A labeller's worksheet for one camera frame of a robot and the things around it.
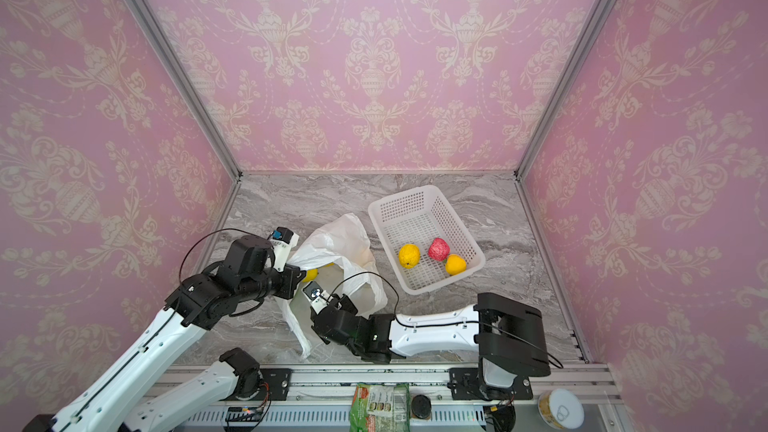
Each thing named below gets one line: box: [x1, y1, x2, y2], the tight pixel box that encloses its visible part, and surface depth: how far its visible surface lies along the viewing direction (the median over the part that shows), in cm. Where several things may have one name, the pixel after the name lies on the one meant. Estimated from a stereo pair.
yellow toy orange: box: [398, 244, 421, 269], surface depth 93 cm
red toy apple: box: [428, 237, 451, 262], surface depth 94 cm
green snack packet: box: [349, 383, 411, 432], surface depth 71 cm
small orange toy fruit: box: [445, 254, 467, 275], surface depth 92 cm
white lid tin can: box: [538, 388, 585, 430], surface depth 68 cm
